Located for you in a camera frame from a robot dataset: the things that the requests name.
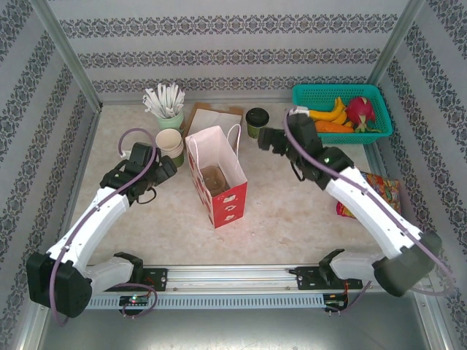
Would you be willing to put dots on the yellow banana bunch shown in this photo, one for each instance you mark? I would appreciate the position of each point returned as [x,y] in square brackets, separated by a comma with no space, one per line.
[328,114]

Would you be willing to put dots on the orange toy fruit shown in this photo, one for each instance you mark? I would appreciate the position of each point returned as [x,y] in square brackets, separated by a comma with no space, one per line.
[333,127]

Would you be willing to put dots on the colourful fruit candy bag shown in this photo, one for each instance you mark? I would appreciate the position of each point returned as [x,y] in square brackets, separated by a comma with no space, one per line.
[383,186]

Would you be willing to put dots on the black plastic cup lid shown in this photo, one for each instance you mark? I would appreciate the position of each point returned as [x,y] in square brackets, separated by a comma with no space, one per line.
[257,116]

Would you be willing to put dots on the aluminium mounting rail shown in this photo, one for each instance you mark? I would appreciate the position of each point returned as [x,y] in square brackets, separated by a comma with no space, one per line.
[230,277]

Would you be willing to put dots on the pink dragon fruit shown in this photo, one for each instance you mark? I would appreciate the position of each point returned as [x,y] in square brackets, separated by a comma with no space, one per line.
[361,109]

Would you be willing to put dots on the aluminium frame post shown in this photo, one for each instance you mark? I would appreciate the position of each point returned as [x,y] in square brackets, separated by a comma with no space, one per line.
[397,36]
[62,51]

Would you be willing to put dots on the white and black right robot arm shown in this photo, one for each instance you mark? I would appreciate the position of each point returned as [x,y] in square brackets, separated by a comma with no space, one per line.
[365,204]

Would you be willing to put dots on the stack of paper cups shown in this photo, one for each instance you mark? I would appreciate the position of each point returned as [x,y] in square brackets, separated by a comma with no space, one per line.
[168,140]

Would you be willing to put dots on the brown cardboard tray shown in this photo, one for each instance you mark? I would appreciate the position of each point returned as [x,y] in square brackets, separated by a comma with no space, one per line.
[188,124]

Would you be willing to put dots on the left small circuit board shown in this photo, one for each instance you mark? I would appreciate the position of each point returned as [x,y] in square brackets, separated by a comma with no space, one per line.
[133,300]

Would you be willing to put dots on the white paper bag red prints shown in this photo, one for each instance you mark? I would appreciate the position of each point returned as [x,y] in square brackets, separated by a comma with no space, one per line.
[226,208]

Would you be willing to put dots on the right small circuit board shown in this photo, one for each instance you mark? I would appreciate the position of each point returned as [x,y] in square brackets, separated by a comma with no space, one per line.
[335,304]

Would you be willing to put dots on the white wrapped straws bundle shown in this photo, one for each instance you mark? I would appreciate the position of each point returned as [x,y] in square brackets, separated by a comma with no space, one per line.
[164,100]

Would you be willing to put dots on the small circuit board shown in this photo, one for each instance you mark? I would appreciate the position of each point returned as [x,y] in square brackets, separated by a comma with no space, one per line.
[133,300]
[335,304]

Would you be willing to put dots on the teal plastic basket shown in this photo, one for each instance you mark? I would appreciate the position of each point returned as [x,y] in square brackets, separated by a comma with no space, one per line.
[379,109]

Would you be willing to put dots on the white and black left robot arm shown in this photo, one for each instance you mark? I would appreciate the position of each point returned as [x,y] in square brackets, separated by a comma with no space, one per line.
[95,215]

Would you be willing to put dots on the white paper napkin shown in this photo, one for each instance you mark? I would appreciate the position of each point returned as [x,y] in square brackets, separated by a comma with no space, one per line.
[215,118]

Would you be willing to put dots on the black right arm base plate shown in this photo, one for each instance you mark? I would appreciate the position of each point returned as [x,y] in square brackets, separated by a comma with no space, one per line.
[304,279]

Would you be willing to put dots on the mint green holder cup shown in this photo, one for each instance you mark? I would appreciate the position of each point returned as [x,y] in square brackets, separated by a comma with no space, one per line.
[171,122]

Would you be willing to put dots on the brown pulp cup carrier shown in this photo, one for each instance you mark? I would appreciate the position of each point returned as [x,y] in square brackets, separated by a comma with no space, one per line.
[215,180]

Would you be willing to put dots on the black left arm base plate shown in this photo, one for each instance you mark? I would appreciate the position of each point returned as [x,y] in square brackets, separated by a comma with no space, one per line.
[160,279]

